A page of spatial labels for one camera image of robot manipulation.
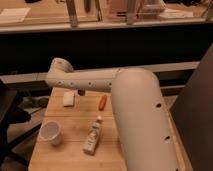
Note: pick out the metal frame post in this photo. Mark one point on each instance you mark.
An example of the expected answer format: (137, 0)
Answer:
(130, 12)
(72, 13)

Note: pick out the white paper sheet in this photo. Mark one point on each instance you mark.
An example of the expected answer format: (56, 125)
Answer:
(13, 15)

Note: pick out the white paper cup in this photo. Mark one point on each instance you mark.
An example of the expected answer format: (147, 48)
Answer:
(51, 133)

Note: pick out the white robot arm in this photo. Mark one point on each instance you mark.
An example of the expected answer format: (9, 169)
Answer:
(139, 110)

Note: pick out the orange carrot toy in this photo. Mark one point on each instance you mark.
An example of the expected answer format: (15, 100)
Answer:
(102, 102)

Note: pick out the black eraser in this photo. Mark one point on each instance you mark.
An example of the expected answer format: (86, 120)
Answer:
(81, 92)

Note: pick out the white sponge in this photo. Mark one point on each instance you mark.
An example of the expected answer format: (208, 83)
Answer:
(68, 99)

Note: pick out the white plastic bottle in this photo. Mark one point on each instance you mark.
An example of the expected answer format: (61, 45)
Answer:
(93, 137)

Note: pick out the black office chair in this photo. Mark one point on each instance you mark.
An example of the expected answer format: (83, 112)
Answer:
(11, 113)

